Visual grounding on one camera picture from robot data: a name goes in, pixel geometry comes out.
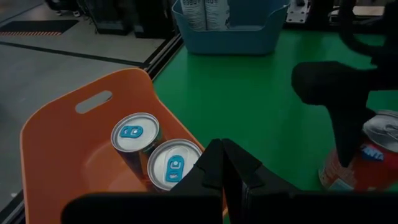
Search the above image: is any silver blue Red Bull can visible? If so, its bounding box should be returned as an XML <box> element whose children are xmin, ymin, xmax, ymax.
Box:
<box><xmin>110</xmin><ymin>112</ymin><xmax>163</xmax><ymax>184</ymax></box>
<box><xmin>146</xmin><ymin>138</ymin><xmax>204</xmax><ymax>192</ymax></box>

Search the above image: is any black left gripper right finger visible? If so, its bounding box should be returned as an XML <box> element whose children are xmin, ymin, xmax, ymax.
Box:
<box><xmin>222</xmin><ymin>138</ymin><xmax>398</xmax><ymax>224</ymax></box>

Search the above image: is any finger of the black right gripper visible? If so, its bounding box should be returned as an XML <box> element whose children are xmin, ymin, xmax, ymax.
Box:
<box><xmin>329</xmin><ymin>105</ymin><xmax>377</xmax><ymax>169</ymax></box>

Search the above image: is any orange Fanta can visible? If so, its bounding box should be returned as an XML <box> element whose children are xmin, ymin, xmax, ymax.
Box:
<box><xmin>318</xmin><ymin>109</ymin><xmax>398</xmax><ymax>192</ymax></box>

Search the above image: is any orange plastic bin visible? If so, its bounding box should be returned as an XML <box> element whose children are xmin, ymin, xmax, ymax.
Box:
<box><xmin>19</xmin><ymin>67</ymin><xmax>229</xmax><ymax>224</ymax></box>

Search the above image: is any white Celsius can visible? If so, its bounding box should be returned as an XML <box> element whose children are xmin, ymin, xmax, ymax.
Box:
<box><xmin>204</xmin><ymin>0</ymin><xmax>231</xmax><ymax>32</ymax></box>
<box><xmin>180</xmin><ymin>0</ymin><xmax>208</xmax><ymax>32</ymax></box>

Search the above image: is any black striped floor mat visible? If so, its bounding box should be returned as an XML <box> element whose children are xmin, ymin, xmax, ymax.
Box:
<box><xmin>0</xmin><ymin>19</ymin><xmax>80</xmax><ymax>37</ymax></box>

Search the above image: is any teal plastic bin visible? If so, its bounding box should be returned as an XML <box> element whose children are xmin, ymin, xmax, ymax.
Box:
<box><xmin>171</xmin><ymin>0</ymin><xmax>292</xmax><ymax>56</ymax></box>

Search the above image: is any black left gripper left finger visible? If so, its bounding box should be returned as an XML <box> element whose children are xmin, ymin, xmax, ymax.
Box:
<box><xmin>61</xmin><ymin>138</ymin><xmax>224</xmax><ymax>224</ymax></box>

